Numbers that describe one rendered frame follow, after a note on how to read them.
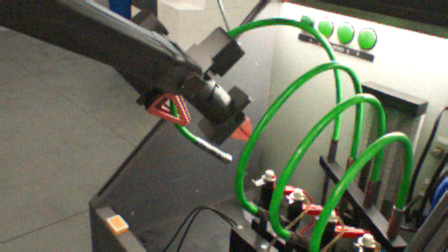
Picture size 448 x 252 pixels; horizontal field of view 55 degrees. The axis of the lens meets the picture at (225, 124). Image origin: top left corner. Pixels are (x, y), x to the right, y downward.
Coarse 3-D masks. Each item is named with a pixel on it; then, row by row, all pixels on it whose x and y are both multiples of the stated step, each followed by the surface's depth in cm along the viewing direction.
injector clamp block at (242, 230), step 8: (240, 224) 96; (256, 224) 97; (232, 232) 94; (240, 232) 93; (248, 232) 93; (256, 232) 98; (272, 232) 94; (232, 240) 95; (240, 240) 92; (248, 240) 91; (256, 240) 91; (264, 240) 91; (280, 240) 92; (232, 248) 96; (240, 248) 93; (248, 248) 91; (256, 248) 89; (264, 248) 89; (272, 248) 89; (280, 248) 92; (296, 248) 90
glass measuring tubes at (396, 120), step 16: (384, 96) 90; (400, 96) 88; (368, 112) 96; (384, 112) 94; (400, 112) 91; (416, 112) 85; (368, 128) 98; (400, 128) 92; (416, 128) 89; (368, 144) 97; (400, 144) 90; (416, 144) 91; (384, 160) 95; (400, 160) 92; (368, 176) 101; (384, 176) 98; (400, 176) 94; (384, 192) 98; (336, 208) 108; (352, 208) 105; (384, 208) 97; (352, 224) 104
